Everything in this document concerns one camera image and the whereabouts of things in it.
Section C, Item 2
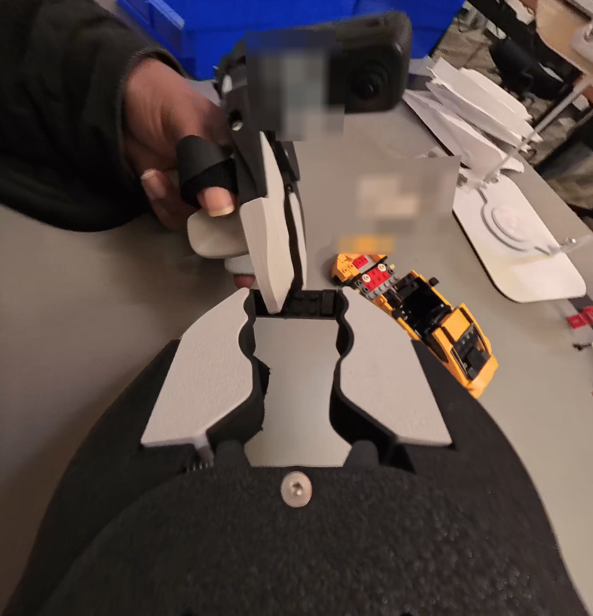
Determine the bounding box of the black lego plate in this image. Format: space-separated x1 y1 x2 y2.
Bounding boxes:
253 289 338 318

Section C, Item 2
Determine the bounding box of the person's left hand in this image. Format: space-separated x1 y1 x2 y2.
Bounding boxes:
123 60 256 289

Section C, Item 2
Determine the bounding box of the blue plastic bin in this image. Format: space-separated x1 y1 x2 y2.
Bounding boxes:
116 0 465 80

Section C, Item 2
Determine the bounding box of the black office chair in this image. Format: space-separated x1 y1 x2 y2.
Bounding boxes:
489 38 581 102

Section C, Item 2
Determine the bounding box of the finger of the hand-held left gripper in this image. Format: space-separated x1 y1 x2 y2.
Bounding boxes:
279 144 309 292
240 131 299 314

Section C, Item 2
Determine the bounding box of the white book stand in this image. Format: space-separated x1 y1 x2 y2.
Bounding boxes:
453 19 593 304

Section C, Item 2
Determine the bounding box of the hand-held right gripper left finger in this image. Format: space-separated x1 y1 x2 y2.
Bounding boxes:
140 288 270 466

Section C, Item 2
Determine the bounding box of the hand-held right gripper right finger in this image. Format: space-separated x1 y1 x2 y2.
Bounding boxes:
329 287 453 464

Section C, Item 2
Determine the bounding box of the yellow lego car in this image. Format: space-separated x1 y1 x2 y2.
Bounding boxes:
331 252 499 399

